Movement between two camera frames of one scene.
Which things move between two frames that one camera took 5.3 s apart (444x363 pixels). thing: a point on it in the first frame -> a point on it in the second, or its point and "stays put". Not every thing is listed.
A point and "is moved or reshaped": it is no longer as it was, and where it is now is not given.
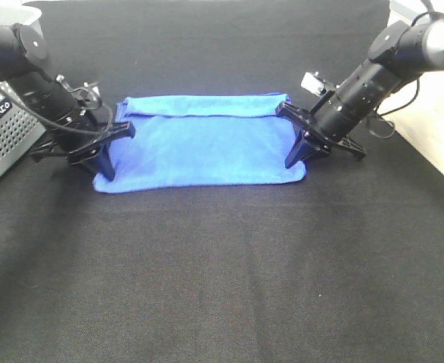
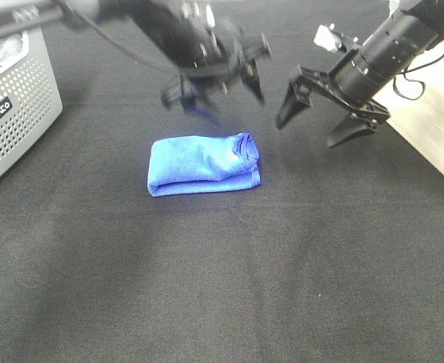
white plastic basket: [428, 111] stays put
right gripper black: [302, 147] -> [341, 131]
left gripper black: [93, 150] -> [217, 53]
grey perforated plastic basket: [7, 133] stays put
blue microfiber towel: [204, 140] is moved or reshaped
